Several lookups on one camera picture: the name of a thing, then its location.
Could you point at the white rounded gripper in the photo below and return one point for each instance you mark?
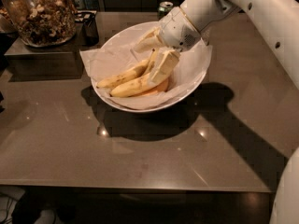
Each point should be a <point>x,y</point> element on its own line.
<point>177,32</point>

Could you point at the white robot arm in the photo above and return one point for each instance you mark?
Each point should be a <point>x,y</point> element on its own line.
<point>277,21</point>

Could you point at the white bowl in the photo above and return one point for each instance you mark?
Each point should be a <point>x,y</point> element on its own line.
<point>124,41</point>

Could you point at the left spotted yellow banana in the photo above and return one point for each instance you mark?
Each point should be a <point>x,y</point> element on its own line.
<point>134,72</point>

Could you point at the white paper liner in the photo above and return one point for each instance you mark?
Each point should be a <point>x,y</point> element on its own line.
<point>106,59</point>

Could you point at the orange fruit under bananas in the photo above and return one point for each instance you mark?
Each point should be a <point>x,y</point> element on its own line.
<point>160,88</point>

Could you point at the green soda can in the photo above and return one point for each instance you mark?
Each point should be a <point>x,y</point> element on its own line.
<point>164,8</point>

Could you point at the clear plastic water bottle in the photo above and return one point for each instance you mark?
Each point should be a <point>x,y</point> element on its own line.
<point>205,35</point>

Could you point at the small black container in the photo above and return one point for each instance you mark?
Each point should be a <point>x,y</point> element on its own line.
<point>89,28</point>

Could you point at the dark metal stand box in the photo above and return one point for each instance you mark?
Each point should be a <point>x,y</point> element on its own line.
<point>59,62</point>

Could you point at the glass jar of nuts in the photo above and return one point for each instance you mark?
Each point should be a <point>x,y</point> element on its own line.
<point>42,23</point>

